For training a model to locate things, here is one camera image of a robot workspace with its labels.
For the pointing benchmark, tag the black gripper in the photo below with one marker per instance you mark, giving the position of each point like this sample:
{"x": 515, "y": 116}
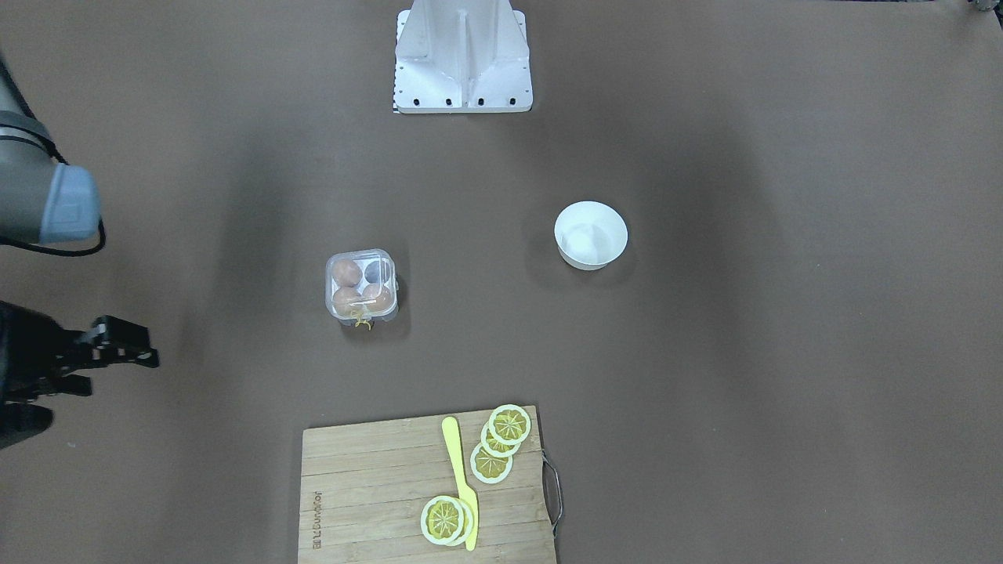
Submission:
{"x": 31, "y": 350}

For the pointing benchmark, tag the brown egg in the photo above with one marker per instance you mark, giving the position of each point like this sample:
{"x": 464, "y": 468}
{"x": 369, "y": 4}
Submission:
{"x": 346, "y": 273}
{"x": 378, "y": 298}
{"x": 345, "y": 301}

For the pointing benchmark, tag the clear plastic egg box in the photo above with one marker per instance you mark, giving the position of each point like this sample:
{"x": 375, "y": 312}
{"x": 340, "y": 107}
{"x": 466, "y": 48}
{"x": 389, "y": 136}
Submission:
{"x": 378, "y": 267}

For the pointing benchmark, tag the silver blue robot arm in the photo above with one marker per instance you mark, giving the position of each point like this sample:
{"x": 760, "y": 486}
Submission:
{"x": 52, "y": 208}

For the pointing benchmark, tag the wooden cutting board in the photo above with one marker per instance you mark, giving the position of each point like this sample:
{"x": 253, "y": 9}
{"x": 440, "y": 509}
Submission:
{"x": 363, "y": 487}

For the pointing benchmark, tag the yellow toy knife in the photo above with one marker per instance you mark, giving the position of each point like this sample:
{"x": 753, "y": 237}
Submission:
{"x": 453, "y": 440}

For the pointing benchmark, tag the yellow lemon slice pair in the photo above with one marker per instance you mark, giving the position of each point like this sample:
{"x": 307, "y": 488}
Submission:
{"x": 446, "y": 521}

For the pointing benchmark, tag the yellow lemon slice stack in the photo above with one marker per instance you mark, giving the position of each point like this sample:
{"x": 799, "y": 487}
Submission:
{"x": 501, "y": 438}

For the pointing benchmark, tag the white ceramic bowl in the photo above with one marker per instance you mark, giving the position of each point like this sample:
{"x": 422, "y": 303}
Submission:
{"x": 590, "y": 235}

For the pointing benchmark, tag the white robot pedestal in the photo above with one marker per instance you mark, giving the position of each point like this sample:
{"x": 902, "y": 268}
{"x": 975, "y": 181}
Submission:
{"x": 462, "y": 57}

